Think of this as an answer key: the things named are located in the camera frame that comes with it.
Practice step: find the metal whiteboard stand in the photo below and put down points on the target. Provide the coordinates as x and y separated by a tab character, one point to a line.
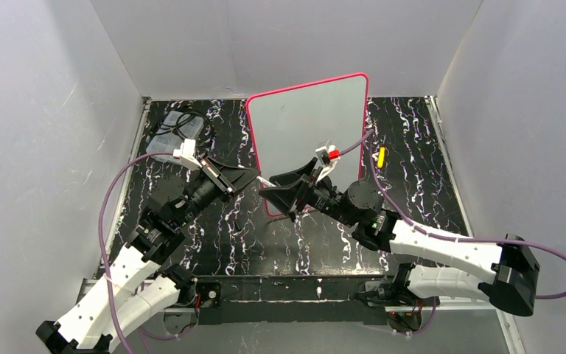
289	218

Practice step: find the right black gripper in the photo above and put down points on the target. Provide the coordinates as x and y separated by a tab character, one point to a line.
303	192

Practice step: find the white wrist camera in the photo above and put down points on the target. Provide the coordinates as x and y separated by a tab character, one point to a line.
328	157
185	155

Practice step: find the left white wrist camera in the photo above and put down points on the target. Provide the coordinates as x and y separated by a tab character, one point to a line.
185	155

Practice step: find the aluminium front rail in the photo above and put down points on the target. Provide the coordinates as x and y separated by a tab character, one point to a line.
289	289

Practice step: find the pink framed whiteboard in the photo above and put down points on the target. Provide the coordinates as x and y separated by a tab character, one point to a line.
288	124

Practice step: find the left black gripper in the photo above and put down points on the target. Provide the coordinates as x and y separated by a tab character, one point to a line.
217	177

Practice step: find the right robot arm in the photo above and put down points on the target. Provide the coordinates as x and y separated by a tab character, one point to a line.
503	273

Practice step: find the clear plastic box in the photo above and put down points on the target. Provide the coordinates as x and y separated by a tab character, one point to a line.
173	129

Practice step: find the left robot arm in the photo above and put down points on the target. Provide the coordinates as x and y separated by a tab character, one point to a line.
134	286

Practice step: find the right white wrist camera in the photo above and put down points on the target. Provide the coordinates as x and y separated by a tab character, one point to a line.
328	157

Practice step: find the yellow marker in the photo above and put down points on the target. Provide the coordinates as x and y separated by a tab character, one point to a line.
380	157

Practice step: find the white whiteboard marker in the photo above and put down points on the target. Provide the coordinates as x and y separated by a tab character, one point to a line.
265	183

